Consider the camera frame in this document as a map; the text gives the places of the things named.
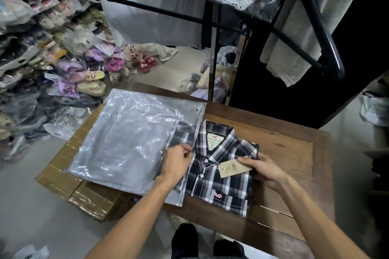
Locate person's left hand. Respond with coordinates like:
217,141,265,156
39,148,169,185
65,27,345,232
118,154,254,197
158,143,194,183

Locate person's right hand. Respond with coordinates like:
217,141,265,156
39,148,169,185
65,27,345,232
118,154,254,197
237,152,290,193

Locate navy plaid shirt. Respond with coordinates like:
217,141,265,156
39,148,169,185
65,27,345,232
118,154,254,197
153,120,260,218

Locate clear plastic garment bag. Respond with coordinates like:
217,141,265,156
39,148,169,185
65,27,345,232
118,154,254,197
65,88,207,208

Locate person's right forearm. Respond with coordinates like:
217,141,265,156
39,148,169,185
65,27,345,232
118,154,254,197
273,174,371,259

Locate person's left forearm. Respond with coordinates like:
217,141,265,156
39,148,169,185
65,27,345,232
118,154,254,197
84,175,172,259

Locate beige paper hang tag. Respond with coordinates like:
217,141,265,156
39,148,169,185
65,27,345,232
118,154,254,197
218,160,253,179

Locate brown wooden table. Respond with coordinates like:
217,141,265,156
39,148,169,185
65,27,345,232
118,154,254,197
120,82,335,259

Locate cream clog shoe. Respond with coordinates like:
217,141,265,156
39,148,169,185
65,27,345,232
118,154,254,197
169,213,191,231

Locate bagged items by rack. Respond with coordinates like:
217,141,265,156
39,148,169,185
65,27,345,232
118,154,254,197
179,52,238,103

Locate person's black trousers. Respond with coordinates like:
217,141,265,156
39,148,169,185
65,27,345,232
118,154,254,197
171,223,247,259

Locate metal rack pole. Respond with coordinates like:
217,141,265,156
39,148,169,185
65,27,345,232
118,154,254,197
208,3,223,102

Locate brown cardboard box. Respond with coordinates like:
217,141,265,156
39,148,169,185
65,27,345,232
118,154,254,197
35,104,144,223

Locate white plastic bag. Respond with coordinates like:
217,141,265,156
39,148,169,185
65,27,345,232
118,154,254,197
359,91,389,127

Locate white garment in plastic cover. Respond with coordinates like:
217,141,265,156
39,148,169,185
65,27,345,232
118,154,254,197
85,0,214,50

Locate black clothes hanger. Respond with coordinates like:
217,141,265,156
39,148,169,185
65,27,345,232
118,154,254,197
261,0,346,84
93,0,250,36

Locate pile of bagged slippers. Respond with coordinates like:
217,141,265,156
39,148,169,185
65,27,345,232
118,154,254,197
0,0,159,163

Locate small clear plastic packet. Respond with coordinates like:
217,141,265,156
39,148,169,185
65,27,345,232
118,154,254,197
12,245,50,259

